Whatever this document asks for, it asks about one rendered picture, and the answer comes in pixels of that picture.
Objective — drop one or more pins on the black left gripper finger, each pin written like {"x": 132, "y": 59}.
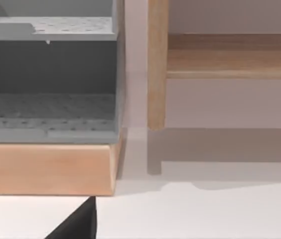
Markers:
{"x": 83, "y": 221}

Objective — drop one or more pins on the pale wooden drawer front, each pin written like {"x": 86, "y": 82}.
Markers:
{"x": 45, "y": 169}

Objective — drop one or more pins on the grey pierced drawer inside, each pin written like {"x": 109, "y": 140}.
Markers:
{"x": 48, "y": 82}

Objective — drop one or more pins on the wooden open shelf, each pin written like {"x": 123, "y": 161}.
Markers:
{"x": 205, "y": 62}

